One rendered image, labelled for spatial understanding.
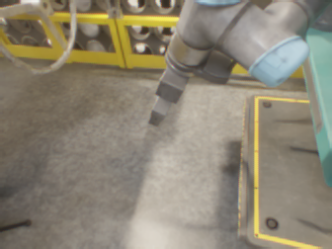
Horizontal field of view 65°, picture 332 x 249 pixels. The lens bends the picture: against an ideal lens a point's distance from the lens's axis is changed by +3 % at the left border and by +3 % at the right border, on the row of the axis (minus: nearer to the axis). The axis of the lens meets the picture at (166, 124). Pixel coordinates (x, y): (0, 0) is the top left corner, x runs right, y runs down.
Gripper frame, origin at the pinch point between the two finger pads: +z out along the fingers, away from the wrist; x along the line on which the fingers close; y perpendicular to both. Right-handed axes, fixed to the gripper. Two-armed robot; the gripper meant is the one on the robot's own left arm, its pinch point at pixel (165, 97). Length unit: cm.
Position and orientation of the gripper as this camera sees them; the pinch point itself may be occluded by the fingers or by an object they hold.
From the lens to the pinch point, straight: 61.4
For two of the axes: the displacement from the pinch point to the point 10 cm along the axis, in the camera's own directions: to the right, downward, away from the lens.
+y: -9.0, -4.3, -0.5
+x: -3.5, 7.9, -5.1
